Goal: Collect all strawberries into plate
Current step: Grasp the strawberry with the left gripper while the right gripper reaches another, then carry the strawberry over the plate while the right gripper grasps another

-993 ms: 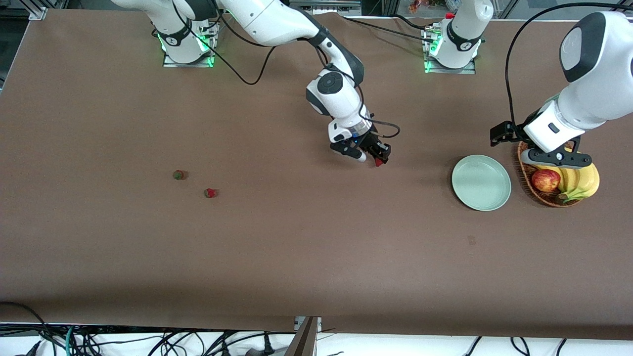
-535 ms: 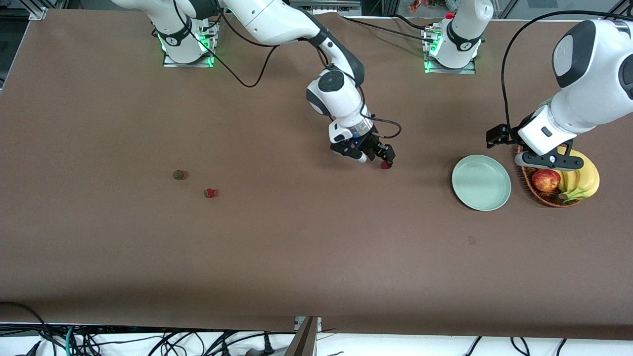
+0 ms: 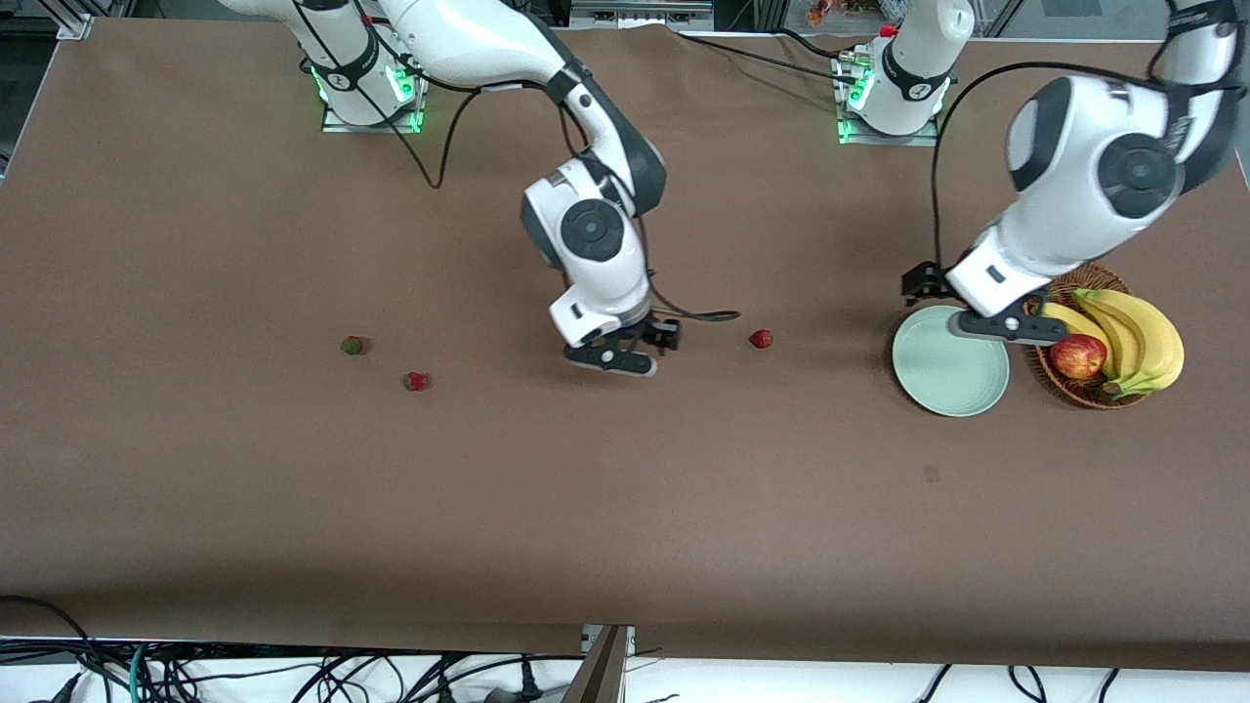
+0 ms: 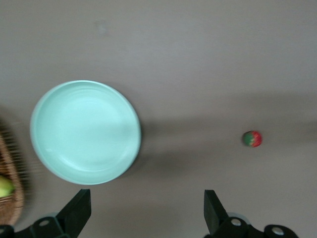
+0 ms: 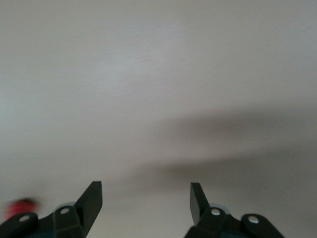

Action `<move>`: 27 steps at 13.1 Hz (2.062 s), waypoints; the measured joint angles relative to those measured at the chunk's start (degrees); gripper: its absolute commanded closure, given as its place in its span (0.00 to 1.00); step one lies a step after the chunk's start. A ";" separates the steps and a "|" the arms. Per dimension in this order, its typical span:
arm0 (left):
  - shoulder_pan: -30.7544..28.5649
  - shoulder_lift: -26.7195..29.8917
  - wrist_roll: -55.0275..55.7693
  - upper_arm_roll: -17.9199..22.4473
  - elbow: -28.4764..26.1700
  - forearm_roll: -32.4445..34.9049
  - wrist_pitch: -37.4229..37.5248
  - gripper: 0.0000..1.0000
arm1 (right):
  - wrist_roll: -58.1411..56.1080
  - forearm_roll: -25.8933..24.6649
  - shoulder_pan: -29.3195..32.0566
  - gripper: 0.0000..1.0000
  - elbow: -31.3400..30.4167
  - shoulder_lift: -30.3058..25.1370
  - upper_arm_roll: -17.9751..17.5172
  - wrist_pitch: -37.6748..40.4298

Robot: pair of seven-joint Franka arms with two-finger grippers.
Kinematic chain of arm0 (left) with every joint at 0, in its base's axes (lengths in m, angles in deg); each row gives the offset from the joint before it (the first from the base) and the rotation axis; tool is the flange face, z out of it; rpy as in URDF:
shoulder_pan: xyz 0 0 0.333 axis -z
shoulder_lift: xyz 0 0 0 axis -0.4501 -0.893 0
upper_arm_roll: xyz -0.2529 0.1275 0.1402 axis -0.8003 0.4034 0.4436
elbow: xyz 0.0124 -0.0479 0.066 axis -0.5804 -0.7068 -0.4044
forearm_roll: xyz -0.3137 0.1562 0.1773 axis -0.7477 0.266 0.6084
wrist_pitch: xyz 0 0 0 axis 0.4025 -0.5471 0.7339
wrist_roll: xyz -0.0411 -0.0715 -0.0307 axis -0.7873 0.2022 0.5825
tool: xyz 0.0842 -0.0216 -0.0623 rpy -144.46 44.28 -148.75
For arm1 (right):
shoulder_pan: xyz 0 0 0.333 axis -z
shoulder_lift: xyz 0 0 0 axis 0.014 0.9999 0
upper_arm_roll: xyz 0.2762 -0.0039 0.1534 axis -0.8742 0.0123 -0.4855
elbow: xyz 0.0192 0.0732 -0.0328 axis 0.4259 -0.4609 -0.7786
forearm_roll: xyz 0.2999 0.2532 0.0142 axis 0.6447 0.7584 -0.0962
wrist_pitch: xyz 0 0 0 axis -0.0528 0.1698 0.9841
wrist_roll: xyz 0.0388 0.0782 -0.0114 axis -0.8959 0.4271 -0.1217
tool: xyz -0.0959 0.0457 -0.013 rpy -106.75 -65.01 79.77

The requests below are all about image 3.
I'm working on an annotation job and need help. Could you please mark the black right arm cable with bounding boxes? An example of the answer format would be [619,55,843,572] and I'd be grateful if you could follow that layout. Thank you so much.
[293,0,741,323]

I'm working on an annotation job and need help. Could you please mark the long black table cable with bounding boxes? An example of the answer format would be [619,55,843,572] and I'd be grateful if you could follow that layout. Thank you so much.
[676,32,862,83]

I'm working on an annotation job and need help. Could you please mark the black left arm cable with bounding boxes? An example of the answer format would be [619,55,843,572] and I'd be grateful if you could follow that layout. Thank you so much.
[930,0,1246,269]

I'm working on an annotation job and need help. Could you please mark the aluminium frame rail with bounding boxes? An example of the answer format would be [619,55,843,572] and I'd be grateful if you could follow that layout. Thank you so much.
[569,0,714,30]

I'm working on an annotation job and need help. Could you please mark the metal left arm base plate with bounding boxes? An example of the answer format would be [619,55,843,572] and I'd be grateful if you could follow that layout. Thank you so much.
[835,54,941,147]

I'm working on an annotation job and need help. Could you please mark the short black table cable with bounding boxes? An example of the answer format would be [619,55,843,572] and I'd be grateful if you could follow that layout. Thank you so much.
[773,27,849,60]

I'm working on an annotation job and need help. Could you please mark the yellow banana bunch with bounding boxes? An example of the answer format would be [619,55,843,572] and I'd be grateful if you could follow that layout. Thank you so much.
[1040,287,1186,401]

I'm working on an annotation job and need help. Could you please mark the red apple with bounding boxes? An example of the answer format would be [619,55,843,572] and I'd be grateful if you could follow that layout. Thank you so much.
[1050,334,1108,381]

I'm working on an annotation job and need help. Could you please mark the large fabric table cover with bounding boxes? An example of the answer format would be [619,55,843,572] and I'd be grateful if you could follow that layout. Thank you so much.
[0,18,1250,673]

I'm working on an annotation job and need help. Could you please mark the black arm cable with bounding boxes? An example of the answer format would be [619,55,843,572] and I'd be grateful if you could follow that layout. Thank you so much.
[930,0,1246,269]
[293,0,741,323]

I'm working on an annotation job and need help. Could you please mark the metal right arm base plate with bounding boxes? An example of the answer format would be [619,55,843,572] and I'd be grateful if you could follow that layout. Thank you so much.
[320,44,432,135]

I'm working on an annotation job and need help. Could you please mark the pale green round plate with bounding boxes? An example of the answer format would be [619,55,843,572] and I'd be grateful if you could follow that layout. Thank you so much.
[892,305,1011,418]

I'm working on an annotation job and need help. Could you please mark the orange red background objects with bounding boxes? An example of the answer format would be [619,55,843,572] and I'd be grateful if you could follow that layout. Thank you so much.
[806,0,880,27]

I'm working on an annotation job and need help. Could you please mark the black looped floor cable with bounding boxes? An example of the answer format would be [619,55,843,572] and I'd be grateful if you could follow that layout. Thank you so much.
[0,596,99,684]

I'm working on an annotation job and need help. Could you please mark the brown wicker basket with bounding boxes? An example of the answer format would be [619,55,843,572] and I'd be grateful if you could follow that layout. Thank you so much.
[1025,262,1163,409]

